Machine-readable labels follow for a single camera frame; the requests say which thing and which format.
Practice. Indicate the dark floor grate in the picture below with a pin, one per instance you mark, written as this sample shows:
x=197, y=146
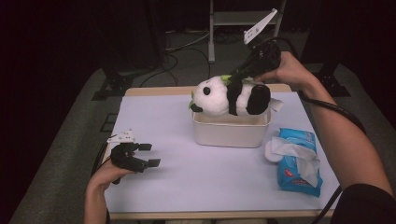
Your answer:
x=109, y=123

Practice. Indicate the person's left hand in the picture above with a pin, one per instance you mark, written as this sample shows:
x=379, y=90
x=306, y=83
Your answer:
x=107, y=177

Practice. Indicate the white metal stand frame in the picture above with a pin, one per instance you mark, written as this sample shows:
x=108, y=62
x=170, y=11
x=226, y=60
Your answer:
x=230, y=18

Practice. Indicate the pale lilac table mat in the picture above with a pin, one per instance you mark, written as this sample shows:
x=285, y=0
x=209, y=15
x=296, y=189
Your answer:
x=186, y=186

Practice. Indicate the wooden table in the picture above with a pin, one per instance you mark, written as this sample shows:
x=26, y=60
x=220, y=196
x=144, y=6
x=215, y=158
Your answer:
x=155, y=90

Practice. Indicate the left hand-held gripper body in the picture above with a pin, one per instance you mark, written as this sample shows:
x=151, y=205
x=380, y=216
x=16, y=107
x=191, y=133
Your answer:
x=124, y=155

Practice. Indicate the panda plush toy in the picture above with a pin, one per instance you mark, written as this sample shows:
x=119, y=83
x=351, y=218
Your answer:
x=218, y=96

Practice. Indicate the black floor stand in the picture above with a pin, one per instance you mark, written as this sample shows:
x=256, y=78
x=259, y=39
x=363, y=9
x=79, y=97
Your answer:
x=115, y=84
x=338, y=89

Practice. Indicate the person's right hand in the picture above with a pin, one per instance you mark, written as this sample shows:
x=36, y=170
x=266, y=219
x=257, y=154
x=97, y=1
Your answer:
x=289, y=73

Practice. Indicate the white wet wipe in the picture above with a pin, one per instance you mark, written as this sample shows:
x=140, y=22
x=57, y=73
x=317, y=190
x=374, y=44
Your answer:
x=299, y=155

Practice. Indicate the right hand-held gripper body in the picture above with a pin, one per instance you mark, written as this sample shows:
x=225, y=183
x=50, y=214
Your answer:
x=264, y=57

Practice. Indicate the person's black sleeve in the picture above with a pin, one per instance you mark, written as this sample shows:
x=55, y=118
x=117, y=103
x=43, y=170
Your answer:
x=367, y=205

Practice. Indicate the blue wet wipe pack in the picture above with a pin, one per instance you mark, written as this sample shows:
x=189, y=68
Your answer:
x=289, y=181

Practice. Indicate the white plastic storage box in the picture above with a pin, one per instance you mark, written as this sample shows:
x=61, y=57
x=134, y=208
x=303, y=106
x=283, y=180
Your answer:
x=230, y=137

